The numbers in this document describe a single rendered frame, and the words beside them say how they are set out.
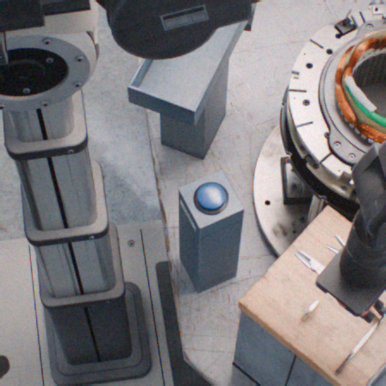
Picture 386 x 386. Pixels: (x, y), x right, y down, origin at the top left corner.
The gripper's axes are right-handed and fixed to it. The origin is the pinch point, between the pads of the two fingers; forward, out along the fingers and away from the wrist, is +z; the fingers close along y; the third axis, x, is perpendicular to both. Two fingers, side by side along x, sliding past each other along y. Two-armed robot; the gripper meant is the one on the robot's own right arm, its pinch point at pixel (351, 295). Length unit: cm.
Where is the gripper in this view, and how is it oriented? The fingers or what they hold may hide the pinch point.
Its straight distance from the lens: 125.6
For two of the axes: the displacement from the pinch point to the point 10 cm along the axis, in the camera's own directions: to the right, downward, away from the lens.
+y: 6.6, -6.6, 3.5
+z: -0.1, 4.6, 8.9
